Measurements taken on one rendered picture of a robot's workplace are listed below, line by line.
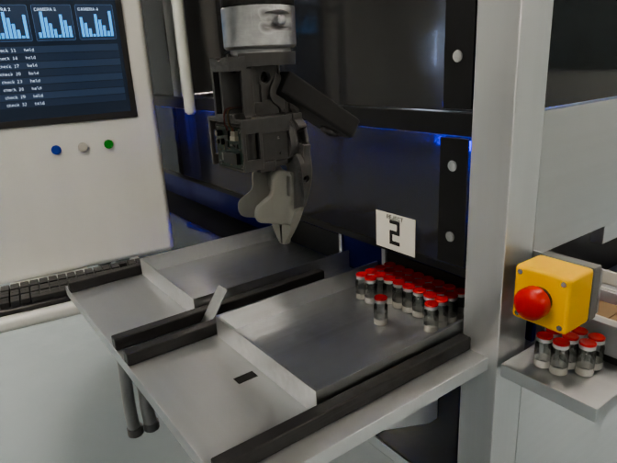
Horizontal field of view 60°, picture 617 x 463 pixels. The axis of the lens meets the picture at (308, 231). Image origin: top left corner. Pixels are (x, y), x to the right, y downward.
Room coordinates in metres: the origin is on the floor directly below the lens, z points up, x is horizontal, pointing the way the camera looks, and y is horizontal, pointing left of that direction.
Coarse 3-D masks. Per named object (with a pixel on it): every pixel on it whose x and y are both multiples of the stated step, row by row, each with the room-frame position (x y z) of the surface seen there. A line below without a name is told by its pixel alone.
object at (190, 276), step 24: (216, 240) 1.12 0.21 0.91; (240, 240) 1.15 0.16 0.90; (264, 240) 1.19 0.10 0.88; (144, 264) 1.00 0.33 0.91; (168, 264) 1.05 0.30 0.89; (192, 264) 1.06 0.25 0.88; (216, 264) 1.06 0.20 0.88; (240, 264) 1.05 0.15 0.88; (264, 264) 1.04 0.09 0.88; (288, 264) 1.04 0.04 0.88; (312, 264) 0.96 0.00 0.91; (336, 264) 0.99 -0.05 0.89; (168, 288) 0.91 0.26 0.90; (192, 288) 0.93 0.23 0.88; (216, 288) 0.93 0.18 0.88; (240, 288) 0.86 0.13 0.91
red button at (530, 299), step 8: (528, 288) 0.57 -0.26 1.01; (536, 288) 0.57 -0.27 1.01; (520, 296) 0.57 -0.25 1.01; (528, 296) 0.57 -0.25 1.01; (536, 296) 0.56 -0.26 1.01; (544, 296) 0.56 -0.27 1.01; (520, 304) 0.57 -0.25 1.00; (528, 304) 0.56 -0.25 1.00; (536, 304) 0.56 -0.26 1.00; (544, 304) 0.56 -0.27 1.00; (520, 312) 0.57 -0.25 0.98; (528, 312) 0.56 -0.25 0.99; (536, 312) 0.56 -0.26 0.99; (544, 312) 0.56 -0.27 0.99; (536, 320) 0.56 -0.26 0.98
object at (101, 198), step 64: (0, 0) 1.25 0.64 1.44; (64, 0) 1.31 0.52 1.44; (128, 0) 1.38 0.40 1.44; (0, 64) 1.24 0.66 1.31; (64, 64) 1.30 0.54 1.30; (128, 64) 1.37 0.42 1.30; (0, 128) 1.23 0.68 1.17; (64, 128) 1.29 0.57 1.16; (128, 128) 1.36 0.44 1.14; (0, 192) 1.22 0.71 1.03; (64, 192) 1.28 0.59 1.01; (128, 192) 1.35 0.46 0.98; (0, 256) 1.20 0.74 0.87; (64, 256) 1.27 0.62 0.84; (128, 256) 1.34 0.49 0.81
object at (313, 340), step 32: (320, 288) 0.86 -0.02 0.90; (352, 288) 0.89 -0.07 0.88; (224, 320) 0.73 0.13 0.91; (256, 320) 0.78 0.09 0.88; (288, 320) 0.78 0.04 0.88; (320, 320) 0.78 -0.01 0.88; (352, 320) 0.77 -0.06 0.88; (416, 320) 0.76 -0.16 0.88; (256, 352) 0.65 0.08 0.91; (288, 352) 0.68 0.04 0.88; (320, 352) 0.68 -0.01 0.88; (352, 352) 0.67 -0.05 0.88; (384, 352) 0.67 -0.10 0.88; (416, 352) 0.63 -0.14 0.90; (288, 384) 0.58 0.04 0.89; (320, 384) 0.60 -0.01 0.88; (352, 384) 0.57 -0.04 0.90
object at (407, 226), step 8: (376, 216) 0.82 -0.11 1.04; (384, 216) 0.81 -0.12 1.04; (392, 216) 0.79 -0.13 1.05; (400, 216) 0.78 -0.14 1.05; (376, 224) 0.82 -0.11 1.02; (384, 224) 0.81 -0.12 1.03; (392, 224) 0.79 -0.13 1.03; (400, 224) 0.78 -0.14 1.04; (408, 224) 0.77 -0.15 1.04; (376, 232) 0.82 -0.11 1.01; (384, 232) 0.81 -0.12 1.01; (400, 232) 0.78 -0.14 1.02; (408, 232) 0.77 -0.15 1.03; (376, 240) 0.82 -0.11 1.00; (384, 240) 0.81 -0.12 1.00; (392, 240) 0.79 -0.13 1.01; (400, 240) 0.78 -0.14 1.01; (408, 240) 0.77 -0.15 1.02; (392, 248) 0.79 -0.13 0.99; (400, 248) 0.78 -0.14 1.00; (408, 248) 0.77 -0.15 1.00
